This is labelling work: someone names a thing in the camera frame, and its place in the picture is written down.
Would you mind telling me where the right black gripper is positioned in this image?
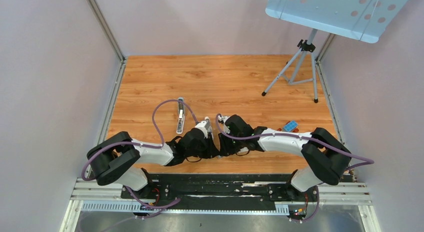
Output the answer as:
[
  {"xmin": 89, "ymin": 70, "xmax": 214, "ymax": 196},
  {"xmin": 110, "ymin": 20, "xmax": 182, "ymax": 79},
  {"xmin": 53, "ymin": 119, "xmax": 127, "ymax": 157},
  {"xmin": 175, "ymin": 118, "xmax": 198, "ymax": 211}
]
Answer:
[{"xmin": 218, "ymin": 130, "xmax": 245, "ymax": 157}]

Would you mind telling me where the small white staple box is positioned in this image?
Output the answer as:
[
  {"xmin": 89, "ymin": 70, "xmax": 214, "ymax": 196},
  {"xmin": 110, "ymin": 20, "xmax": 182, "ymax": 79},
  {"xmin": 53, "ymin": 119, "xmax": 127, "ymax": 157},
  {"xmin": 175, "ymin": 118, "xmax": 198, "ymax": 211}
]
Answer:
[{"xmin": 236, "ymin": 149, "xmax": 250, "ymax": 156}]

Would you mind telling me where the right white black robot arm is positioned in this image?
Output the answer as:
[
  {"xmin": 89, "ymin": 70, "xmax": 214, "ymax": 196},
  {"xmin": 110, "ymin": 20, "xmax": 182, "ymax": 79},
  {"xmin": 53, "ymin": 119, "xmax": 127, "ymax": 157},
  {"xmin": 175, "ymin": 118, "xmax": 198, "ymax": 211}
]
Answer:
[{"xmin": 215, "ymin": 114, "xmax": 352, "ymax": 201}]

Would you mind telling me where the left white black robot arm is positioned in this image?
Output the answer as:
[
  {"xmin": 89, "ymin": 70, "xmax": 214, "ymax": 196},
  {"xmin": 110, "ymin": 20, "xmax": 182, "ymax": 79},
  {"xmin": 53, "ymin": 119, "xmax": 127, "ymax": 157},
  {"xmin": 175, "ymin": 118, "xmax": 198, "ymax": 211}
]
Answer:
[{"xmin": 86, "ymin": 128, "xmax": 220, "ymax": 198}]

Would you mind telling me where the blue orange toy block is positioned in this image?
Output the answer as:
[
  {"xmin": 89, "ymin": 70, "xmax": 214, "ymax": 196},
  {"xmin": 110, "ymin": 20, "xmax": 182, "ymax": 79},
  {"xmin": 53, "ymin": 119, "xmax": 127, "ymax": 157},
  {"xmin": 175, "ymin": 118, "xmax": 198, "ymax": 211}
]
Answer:
[{"xmin": 278, "ymin": 120, "xmax": 299, "ymax": 133}]

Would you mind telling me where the grey tripod stand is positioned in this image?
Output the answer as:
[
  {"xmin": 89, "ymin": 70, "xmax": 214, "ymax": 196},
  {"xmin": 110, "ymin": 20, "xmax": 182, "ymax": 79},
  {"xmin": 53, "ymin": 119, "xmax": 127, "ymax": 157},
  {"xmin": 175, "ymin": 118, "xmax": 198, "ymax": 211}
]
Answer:
[{"xmin": 261, "ymin": 29, "xmax": 319, "ymax": 103}]

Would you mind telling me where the light blue perforated tray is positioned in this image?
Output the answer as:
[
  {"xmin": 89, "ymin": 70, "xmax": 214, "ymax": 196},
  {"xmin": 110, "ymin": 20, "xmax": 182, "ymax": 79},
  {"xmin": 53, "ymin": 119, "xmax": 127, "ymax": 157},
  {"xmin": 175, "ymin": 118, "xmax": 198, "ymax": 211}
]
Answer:
[{"xmin": 265, "ymin": 0, "xmax": 409, "ymax": 44}]

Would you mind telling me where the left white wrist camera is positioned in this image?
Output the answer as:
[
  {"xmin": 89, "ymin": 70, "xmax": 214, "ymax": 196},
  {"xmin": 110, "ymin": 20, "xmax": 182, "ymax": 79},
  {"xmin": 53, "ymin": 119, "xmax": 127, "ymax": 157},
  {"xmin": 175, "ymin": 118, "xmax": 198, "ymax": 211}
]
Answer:
[{"xmin": 195, "ymin": 117, "xmax": 213, "ymax": 138}]

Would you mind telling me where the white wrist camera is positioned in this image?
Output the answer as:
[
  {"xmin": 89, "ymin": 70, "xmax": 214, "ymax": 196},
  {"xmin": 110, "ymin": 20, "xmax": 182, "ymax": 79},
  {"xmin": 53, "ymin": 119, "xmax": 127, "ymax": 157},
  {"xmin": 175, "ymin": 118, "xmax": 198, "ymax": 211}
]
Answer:
[
  {"xmin": 195, "ymin": 117, "xmax": 213, "ymax": 138},
  {"xmin": 218, "ymin": 116, "xmax": 230, "ymax": 134}
]

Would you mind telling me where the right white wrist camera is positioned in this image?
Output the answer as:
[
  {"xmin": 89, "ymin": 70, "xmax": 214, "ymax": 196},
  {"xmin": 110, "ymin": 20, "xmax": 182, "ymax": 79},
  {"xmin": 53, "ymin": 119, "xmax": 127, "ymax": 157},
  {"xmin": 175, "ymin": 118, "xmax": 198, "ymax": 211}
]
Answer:
[{"xmin": 218, "ymin": 116, "xmax": 230, "ymax": 134}]

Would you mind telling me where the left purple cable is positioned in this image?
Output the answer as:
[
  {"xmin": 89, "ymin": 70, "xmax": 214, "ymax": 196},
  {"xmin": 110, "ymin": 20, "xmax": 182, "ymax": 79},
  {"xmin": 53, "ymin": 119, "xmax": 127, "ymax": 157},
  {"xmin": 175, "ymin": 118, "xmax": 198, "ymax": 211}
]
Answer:
[{"xmin": 81, "ymin": 99, "xmax": 200, "ymax": 182}]

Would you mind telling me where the purple cable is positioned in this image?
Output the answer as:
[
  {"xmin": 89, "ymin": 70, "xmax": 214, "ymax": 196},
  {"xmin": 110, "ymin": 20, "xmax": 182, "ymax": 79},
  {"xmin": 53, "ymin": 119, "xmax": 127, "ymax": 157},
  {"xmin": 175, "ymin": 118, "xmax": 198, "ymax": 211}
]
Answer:
[
  {"xmin": 215, "ymin": 113, "xmax": 375, "ymax": 173},
  {"xmin": 81, "ymin": 99, "xmax": 200, "ymax": 182}
]

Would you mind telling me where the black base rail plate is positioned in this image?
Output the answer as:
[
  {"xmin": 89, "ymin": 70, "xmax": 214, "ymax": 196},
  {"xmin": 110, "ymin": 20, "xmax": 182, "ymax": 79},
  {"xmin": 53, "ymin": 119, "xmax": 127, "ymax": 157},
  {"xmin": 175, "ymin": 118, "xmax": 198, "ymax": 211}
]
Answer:
[{"xmin": 71, "ymin": 173, "xmax": 332, "ymax": 215}]

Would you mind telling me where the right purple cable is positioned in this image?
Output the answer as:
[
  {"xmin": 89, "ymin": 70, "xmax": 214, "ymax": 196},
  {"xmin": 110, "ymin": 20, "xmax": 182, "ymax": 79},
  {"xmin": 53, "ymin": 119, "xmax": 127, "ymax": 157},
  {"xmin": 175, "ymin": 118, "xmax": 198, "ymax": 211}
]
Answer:
[{"xmin": 215, "ymin": 113, "xmax": 375, "ymax": 173}]

